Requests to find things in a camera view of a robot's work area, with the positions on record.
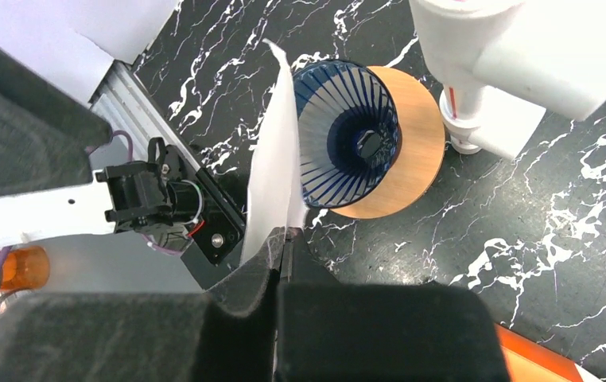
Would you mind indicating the white paper coffee filter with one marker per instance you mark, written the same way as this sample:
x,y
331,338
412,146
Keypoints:
x,y
274,191

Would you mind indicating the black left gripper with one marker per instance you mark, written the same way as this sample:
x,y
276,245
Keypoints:
x,y
43,133

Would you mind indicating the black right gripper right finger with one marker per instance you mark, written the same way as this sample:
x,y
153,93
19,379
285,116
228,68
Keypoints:
x,y
333,331

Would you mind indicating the wooden ring dripper holder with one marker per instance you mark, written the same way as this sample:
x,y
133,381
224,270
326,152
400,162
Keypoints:
x,y
419,156

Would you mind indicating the white PVC pipe stand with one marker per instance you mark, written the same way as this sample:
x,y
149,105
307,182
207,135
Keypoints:
x,y
504,64

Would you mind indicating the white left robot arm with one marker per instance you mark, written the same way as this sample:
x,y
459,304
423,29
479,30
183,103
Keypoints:
x,y
134,196

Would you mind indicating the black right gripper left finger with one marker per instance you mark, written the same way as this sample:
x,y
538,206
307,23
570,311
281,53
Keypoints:
x,y
226,333

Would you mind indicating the orange coffee filter package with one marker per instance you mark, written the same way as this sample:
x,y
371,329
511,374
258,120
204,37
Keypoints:
x,y
530,362

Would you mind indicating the blue glass dripper cone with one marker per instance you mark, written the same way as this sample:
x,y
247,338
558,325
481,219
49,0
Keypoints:
x,y
348,132

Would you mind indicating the aluminium frame rail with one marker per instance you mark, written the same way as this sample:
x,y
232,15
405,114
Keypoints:
x,y
122,100

